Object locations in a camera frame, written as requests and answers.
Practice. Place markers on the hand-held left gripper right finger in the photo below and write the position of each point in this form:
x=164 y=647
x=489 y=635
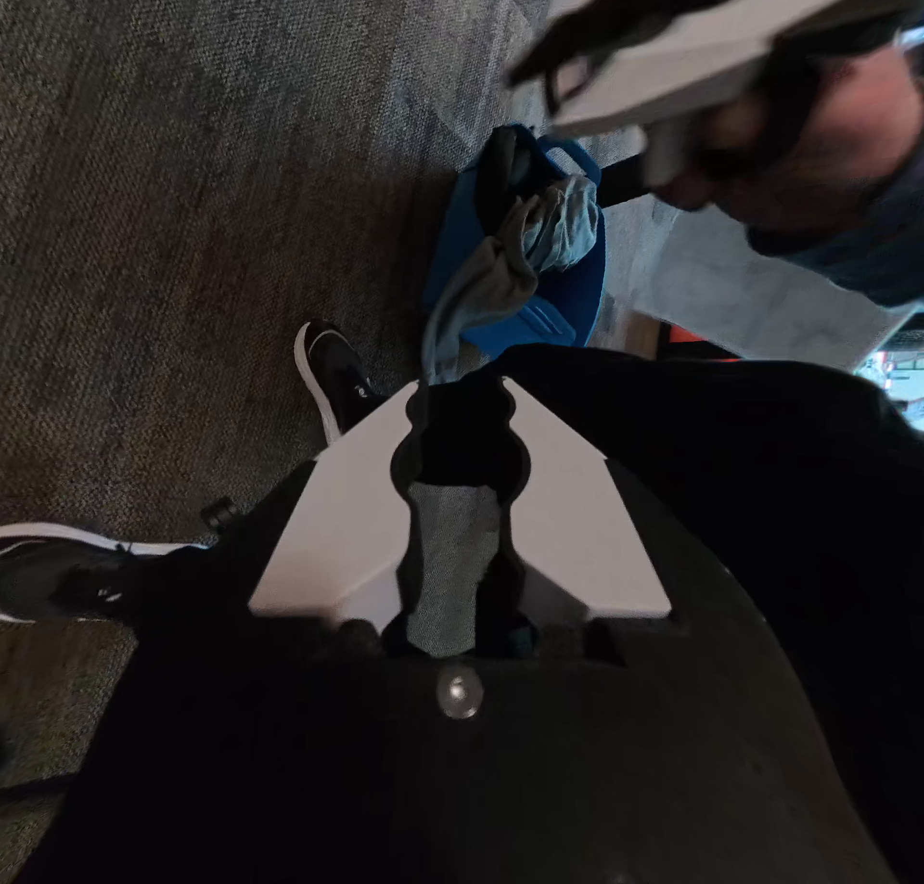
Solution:
x=585 y=537

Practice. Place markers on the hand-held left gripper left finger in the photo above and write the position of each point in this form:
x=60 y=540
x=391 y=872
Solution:
x=339 y=537

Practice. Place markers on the person's right forearm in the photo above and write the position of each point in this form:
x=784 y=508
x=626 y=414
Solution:
x=866 y=256

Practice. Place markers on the person's right hand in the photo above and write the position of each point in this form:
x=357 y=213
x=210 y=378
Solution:
x=852 y=140

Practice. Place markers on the black chair caster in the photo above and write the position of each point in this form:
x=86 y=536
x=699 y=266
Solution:
x=219 y=514

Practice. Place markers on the black white-soled shoe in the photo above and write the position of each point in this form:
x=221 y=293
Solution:
x=339 y=379
x=65 y=573

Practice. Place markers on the person's black trousers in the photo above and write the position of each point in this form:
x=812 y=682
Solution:
x=758 y=465

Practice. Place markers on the grey cloth garment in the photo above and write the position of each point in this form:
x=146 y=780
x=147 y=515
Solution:
x=505 y=270

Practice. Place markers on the blue plastic tub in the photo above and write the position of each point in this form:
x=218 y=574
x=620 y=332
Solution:
x=462 y=249

